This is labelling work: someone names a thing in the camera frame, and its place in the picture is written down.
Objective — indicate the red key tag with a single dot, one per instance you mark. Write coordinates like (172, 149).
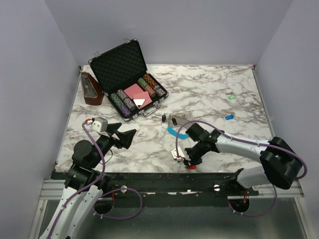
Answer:
(192, 167)

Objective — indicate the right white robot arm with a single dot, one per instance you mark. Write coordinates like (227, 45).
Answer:
(279, 164)

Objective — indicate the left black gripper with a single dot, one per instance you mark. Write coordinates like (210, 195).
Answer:
(125, 138)

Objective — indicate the red playing card deck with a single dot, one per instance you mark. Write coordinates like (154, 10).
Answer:
(136, 92)

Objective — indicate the blue key tag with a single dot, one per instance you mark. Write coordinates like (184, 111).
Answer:
(230, 116)

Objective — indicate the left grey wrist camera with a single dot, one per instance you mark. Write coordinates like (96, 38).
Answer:
(99, 125)

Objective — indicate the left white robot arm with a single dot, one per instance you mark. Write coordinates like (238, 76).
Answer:
(84, 185)

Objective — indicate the blue silver carabiner keyring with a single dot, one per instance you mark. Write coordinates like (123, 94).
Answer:
(175, 121)

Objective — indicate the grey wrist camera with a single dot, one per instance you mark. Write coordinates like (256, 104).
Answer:
(178, 154)
(99, 125)

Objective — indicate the white dealer button card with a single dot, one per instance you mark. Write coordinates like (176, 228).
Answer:
(139, 102)

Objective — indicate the black mounting rail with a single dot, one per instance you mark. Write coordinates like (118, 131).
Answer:
(175, 189)

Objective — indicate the black poker chip case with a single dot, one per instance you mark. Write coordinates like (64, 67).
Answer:
(121, 68)

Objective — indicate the brown wooden metronome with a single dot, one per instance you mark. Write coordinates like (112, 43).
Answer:
(92, 91)

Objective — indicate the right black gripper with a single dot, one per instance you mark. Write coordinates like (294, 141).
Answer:
(194, 161)

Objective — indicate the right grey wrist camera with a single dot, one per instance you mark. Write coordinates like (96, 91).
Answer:
(178, 154)

